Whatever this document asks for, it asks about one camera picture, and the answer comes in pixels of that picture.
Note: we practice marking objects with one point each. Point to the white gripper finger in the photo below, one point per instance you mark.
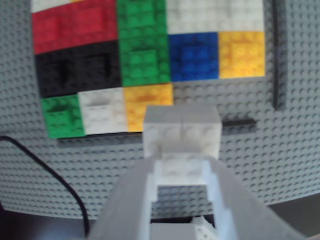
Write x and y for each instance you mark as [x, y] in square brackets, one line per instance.
[130, 200]
[237, 207]

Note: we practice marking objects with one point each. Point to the white lego cube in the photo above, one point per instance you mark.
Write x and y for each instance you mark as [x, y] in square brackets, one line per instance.
[191, 17]
[182, 140]
[102, 112]
[50, 5]
[240, 16]

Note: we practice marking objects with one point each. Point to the yellow lego cube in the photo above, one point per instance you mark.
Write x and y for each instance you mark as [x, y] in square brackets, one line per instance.
[140, 107]
[241, 55]

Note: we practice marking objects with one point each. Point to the green lego cube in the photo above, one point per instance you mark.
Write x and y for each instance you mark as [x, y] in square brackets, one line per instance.
[145, 62]
[141, 20]
[62, 117]

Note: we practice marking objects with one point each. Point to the black lego cube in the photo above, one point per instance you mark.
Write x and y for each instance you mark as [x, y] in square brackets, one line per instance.
[100, 67]
[57, 72]

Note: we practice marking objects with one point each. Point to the blue lego cube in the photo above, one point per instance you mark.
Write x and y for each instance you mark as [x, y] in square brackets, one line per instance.
[193, 57]

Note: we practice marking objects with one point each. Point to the red lego cube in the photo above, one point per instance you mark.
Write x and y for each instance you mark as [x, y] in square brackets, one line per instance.
[52, 32]
[96, 25]

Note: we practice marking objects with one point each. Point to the gray lego baseplate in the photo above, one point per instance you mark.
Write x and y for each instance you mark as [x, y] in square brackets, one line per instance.
[275, 162]

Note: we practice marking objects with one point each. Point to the dark gray lego strip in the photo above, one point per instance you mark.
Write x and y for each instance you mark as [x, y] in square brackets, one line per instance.
[276, 62]
[237, 123]

